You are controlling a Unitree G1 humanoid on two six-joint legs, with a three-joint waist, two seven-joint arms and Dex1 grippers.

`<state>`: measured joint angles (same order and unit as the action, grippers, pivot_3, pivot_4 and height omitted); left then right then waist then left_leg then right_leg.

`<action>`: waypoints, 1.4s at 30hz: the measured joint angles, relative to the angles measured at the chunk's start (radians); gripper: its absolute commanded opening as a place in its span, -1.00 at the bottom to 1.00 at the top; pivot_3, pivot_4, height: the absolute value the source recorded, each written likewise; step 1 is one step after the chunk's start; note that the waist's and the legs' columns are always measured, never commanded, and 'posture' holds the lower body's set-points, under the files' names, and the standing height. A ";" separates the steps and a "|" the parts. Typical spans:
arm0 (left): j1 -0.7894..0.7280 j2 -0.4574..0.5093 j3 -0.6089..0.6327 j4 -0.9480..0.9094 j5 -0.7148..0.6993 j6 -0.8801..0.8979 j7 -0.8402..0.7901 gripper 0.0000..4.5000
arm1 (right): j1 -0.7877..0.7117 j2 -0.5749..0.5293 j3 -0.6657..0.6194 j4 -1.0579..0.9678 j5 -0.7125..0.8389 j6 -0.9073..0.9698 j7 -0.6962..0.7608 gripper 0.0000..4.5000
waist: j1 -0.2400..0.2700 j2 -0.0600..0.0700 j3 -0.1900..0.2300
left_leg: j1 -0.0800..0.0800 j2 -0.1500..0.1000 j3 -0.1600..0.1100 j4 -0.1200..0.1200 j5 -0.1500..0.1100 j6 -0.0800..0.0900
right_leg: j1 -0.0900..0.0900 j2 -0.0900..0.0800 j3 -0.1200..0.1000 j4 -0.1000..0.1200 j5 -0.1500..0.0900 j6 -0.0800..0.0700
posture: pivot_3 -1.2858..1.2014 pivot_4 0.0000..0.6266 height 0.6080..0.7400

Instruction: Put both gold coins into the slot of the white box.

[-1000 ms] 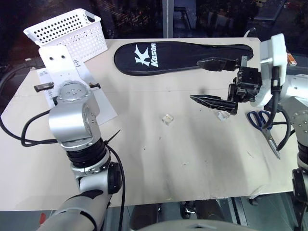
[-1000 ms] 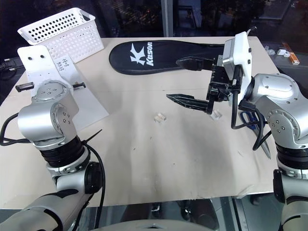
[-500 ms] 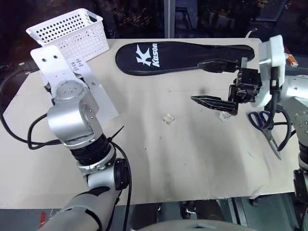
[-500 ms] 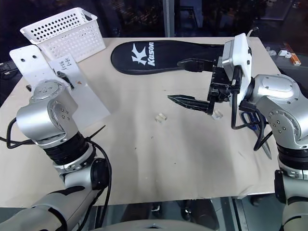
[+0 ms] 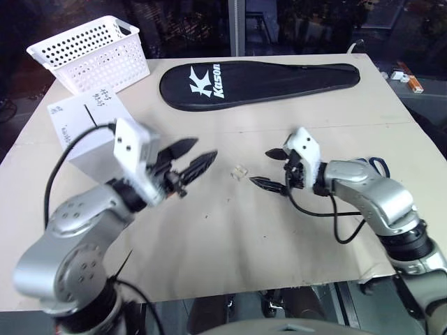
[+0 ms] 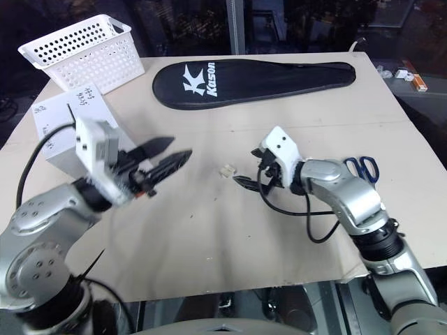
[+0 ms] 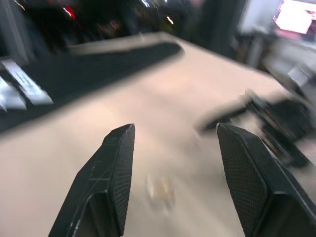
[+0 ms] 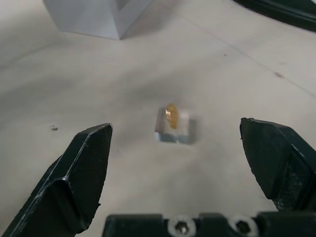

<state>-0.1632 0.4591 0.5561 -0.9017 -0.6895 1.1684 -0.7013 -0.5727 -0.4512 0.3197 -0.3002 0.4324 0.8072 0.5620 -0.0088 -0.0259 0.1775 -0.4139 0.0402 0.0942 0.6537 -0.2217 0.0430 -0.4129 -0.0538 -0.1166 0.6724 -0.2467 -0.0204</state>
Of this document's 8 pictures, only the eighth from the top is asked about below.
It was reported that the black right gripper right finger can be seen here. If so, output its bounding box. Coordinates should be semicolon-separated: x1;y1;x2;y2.
238;117;316;212

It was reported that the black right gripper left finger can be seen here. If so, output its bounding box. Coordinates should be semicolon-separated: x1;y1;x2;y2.
0;122;114;237

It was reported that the white box with slot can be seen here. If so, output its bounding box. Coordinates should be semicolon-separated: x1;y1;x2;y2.
42;0;152;41

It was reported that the clear acrylic coin stand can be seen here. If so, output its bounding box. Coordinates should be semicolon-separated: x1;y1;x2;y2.
154;106;193;145

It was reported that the gold coin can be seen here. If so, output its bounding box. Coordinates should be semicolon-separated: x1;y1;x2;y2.
164;103;179;130

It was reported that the black table edge strip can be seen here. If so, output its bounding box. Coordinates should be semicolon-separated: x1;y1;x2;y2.
232;0;316;32

